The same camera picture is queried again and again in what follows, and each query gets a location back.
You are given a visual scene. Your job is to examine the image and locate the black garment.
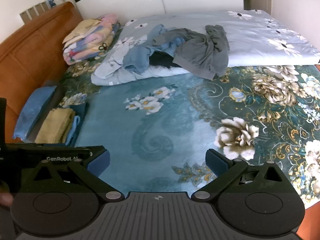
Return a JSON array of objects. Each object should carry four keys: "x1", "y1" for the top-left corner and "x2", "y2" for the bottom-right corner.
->
[{"x1": 149, "y1": 51, "x2": 182, "y2": 69}]

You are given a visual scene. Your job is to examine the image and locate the grey slatted panel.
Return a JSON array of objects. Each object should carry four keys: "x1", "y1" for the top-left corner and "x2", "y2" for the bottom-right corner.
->
[{"x1": 19, "y1": 2, "x2": 48, "y2": 25}]

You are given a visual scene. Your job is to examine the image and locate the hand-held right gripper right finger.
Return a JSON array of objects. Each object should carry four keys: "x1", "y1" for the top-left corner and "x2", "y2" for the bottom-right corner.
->
[{"x1": 191, "y1": 149, "x2": 295, "y2": 203}]

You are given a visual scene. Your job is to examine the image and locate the pastel folded blanket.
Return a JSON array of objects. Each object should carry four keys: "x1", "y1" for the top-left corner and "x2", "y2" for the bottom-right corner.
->
[{"x1": 62, "y1": 13, "x2": 123, "y2": 66}]

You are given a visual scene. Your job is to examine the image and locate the folded grey garment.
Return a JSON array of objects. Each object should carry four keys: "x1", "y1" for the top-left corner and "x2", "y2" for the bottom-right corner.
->
[{"x1": 27, "y1": 80, "x2": 66, "y2": 142}]

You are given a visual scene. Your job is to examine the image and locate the folded dark blue garment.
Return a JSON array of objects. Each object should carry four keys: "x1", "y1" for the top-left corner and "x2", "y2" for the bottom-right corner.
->
[{"x1": 65, "y1": 102, "x2": 90, "y2": 146}]

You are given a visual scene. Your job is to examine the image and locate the folded yellow towel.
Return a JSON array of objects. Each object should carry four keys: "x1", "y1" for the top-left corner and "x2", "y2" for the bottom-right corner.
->
[{"x1": 34, "y1": 108, "x2": 76, "y2": 145}]

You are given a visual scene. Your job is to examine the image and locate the folded light blue cloth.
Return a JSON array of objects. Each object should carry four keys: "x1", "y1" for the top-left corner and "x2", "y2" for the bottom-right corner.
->
[{"x1": 64, "y1": 115, "x2": 81, "y2": 146}]

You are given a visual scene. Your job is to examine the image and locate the teal floral bed blanket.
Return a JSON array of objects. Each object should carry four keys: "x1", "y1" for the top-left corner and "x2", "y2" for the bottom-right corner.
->
[{"x1": 58, "y1": 62, "x2": 320, "y2": 212}]

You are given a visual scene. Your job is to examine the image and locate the person's left hand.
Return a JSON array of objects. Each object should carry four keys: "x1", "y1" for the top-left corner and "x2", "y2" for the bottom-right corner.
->
[{"x1": 0, "y1": 192, "x2": 14, "y2": 207}]

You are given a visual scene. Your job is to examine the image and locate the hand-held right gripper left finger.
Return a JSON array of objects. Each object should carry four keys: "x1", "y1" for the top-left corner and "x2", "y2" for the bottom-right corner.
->
[{"x1": 21, "y1": 146, "x2": 125, "y2": 202}]

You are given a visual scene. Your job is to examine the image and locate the grey pants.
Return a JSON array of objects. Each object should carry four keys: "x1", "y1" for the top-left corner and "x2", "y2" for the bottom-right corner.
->
[{"x1": 152, "y1": 24, "x2": 231, "y2": 81}]

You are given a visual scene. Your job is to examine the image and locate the light blue floral quilt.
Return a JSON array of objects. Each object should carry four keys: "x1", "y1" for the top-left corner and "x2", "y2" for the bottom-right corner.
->
[{"x1": 91, "y1": 9, "x2": 320, "y2": 86}]

